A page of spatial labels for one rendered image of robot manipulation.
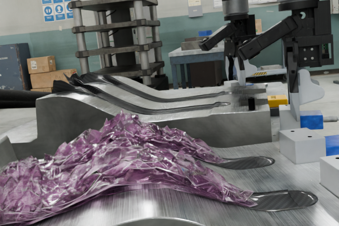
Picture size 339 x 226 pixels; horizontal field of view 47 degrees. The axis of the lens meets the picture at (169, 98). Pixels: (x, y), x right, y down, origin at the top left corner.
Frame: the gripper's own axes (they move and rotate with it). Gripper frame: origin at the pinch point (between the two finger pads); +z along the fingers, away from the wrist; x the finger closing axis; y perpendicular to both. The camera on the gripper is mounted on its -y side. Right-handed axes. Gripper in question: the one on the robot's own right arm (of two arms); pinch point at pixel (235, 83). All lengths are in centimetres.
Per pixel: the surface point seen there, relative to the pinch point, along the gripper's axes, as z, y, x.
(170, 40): -5, 150, 581
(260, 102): -4, -18, -48
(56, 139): -2, -52, -40
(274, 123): 4.6, -7.2, -33.3
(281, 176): -1, -29, -72
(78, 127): -3, -48, -42
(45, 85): 50, -77, 636
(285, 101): 1.5, -0.5, -27.5
